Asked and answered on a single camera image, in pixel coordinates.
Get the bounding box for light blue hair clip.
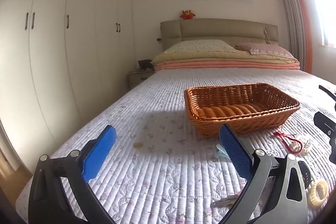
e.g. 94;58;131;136
215;144;229;159

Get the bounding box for white quilted bedspread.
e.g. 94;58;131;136
16;68;336;224

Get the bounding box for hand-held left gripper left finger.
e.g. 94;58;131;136
28;125;117;224

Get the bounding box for window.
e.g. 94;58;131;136
304;0;336;47

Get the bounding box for pink pillow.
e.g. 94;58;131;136
235;42;294;58

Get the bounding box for white patterned pillow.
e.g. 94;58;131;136
163;40;238;54

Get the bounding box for brown wicker basket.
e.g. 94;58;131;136
184;83;300;138

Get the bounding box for pink folded blanket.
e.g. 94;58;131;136
154;60;300;72

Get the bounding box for beige nightstand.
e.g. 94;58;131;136
128;70;155;90

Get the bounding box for white wardrobe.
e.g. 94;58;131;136
0;0;135;174

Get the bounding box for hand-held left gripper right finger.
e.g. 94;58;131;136
219;124;309;224

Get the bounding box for star hair clip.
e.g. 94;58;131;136
211;194;239;209

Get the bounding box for red string bracelet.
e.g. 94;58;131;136
274;130;302;151

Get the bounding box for red plush toy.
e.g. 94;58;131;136
180;10;197;20

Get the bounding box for crystal bracelet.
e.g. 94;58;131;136
289;138;312;154

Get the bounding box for beige padded headboard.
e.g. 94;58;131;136
160;18;279;52

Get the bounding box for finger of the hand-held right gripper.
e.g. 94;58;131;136
314;111;336;159

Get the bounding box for grey and orange curtain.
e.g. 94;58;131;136
272;0;313;73

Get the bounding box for beige hanging cord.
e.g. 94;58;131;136
264;27;273;45

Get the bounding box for yellow spiral hair tie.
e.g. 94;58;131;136
308;179;329;207

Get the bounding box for black wristwatch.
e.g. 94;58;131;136
297;160;313;185

